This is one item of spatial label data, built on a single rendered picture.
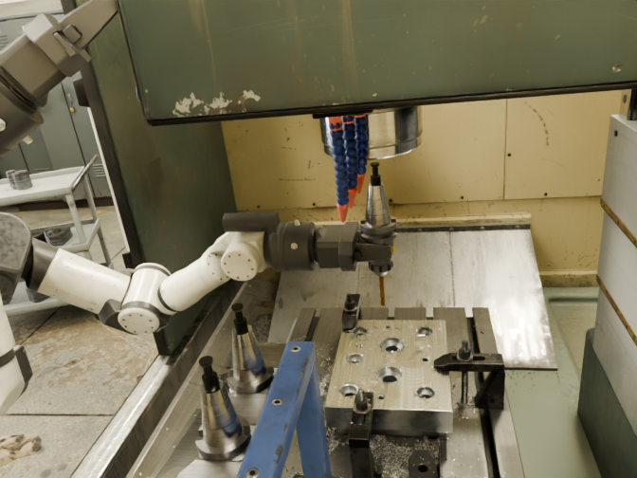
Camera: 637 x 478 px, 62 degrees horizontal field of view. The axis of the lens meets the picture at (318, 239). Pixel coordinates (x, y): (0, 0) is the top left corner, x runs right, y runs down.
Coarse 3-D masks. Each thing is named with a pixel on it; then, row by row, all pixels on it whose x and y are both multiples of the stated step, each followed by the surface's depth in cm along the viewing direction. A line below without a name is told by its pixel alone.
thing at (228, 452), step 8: (240, 416) 63; (248, 424) 62; (200, 432) 62; (248, 432) 62; (200, 440) 61; (240, 440) 60; (248, 440) 61; (200, 448) 60; (208, 448) 59; (216, 448) 59; (224, 448) 59; (232, 448) 59; (240, 448) 59; (200, 456) 61; (208, 456) 59; (216, 456) 59; (224, 456) 59; (232, 456) 59; (240, 456) 60
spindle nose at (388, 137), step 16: (384, 112) 76; (400, 112) 76; (416, 112) 79; (320, 128) 83; (368, 128) 76; (384, 128) 76; (400, 128) 77; (416, 128) 80; (368, 144) 77; (384, 144) 77; (400, 144) 78; (416, 144) 81
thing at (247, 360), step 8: (248, 328) 68; (232, 336) 68; (240, 336) 67; (248, 336) 68; (232, 344) 69; (240, 344) 68; (248, 344) 68; (256, 344) 69; (232, 352) 69; (240, 352) 68; (248, 352) 68; (256, 352) 69; (240, 360) 68; (248, 360) 68; (256, 360) 69; (240, 368) 69; (248, 368) 69; (256, 368) 69; (264, 368) 70; (240, 376) 69; (248, 376) 69; (256, 376) 69
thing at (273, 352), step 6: (264, 348) 77; (270, 348) 77; (276, 348) 77; (282, 348) 77; (264, 354) 76; (270, 354) 76; (276, 354) 76; (270, 360) 74; (276, 360) 74; (276, 366) 74
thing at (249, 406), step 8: (232, 400) 68; (240, 400) 67; (248, 400) 67; (256, 400) 67; (264, 400) 67; (240, 408) 66; (248, 408) 66; (256, 408) 66; (248, 416) 65; (256, 416) 64
